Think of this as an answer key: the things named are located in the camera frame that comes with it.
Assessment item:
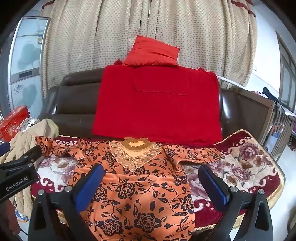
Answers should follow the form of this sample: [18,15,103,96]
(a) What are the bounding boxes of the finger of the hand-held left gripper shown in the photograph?
[0,142,11,158]
[0,145,43,171]

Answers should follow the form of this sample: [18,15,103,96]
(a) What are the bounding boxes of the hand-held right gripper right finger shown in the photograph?
[198,164,274,241]

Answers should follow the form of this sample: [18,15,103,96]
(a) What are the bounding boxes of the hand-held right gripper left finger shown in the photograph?
[28,164,105,241]

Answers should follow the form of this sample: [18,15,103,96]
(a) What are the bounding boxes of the orange floral shirt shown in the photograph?
[35,136,226,241]

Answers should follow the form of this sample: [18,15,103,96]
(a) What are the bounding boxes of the dark clothes pile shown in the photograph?
[261,87,281,102]

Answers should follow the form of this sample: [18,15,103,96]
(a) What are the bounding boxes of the beige quilted jacket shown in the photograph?
[0,119,59,216]

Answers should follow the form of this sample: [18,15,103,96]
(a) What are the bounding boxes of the red gift box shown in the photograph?
[0,105,31,142]

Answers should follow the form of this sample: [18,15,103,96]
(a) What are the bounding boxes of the metal fan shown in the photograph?
[20,117,41,132]

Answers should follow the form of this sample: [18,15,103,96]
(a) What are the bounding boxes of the floral plush blanket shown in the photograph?
[31,129,286,232]

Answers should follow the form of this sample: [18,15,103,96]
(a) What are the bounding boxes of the brown leather sofa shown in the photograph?
[37,67,275,151]

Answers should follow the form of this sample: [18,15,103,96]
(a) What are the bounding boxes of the silver refrigerator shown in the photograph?
[8,16,51,116]

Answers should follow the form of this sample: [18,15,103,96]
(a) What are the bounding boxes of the wooden crib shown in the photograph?
[238,88,296,163]

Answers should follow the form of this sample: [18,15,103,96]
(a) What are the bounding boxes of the red blanket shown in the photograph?
[92,59,223,145]

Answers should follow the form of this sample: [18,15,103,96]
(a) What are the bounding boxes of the wooden door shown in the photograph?
[275,31,296,109]

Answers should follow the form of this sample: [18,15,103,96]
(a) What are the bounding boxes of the beige dotted curtain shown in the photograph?
[42,0,258,91]

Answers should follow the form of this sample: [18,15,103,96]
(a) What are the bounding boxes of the red pillow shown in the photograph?
[122,35,181,68]

